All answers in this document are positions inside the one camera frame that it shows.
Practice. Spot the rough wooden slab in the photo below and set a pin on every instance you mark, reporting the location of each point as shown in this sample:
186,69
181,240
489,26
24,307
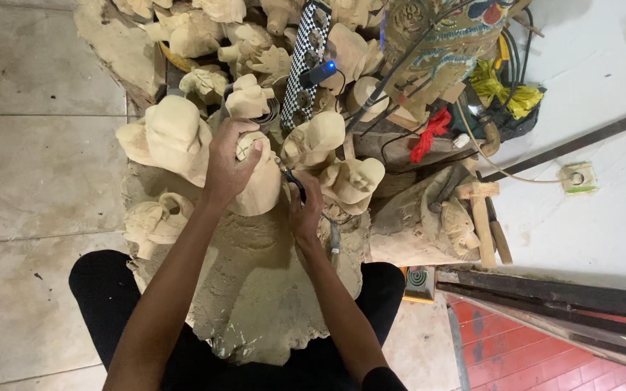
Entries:
123,49

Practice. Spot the black adapter with blue light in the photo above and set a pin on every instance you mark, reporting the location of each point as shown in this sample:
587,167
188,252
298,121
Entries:
318,73

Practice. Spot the pale wooden figurine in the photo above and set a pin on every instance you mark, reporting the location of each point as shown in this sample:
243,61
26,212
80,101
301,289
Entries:
263,184

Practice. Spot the person's black sleeve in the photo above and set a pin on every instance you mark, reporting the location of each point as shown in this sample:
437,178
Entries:
382,380

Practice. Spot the mosquito coil box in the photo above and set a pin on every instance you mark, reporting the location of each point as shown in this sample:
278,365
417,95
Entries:
418,283

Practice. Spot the red plastic strip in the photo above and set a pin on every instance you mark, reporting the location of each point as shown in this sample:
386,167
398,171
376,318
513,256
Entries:
430,133

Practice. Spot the wooden mallet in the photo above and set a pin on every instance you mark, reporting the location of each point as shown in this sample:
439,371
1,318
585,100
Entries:
481,222

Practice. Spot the roll of sandpaper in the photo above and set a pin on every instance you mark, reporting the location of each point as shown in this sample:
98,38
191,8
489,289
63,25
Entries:
270,115

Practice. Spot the yellow plastic bag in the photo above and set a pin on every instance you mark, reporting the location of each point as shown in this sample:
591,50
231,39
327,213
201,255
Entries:
508,95

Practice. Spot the grey flexible tool shaft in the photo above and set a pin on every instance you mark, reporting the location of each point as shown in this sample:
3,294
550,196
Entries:
334,236

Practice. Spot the dusty work cloth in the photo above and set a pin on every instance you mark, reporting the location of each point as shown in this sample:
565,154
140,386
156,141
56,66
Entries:
258,282

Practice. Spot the carved wooden fish block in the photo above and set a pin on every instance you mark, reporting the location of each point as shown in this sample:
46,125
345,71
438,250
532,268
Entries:
416,228

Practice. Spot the person's black trousers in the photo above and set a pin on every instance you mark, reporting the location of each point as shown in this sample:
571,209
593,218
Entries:
101,293

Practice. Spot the black rotary carving tool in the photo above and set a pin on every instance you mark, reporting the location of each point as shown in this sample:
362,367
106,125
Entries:
292,178

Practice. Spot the person's left hand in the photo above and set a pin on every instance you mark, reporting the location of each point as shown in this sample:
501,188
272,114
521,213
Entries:
223,163

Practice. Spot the person's right hand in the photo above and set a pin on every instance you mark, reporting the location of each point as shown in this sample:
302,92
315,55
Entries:
306,214

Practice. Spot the dark metal bar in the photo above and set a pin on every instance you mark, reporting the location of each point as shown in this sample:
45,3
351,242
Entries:
579,142

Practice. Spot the white plug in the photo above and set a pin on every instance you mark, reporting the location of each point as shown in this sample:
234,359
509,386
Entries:
461,141

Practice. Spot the heap of unfinished wood carvings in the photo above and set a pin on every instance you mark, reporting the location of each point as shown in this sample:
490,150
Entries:
171,136

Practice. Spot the painted colourful wooden statue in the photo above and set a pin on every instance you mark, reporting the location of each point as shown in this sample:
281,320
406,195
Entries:
443,43

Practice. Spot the checkered power strip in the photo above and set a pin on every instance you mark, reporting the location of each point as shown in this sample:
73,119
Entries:
305,65

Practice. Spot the wall socket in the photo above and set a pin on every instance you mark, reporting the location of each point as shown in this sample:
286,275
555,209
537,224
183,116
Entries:
578,177

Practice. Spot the dark wooden door frame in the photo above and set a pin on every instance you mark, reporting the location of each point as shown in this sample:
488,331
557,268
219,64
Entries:
552,309

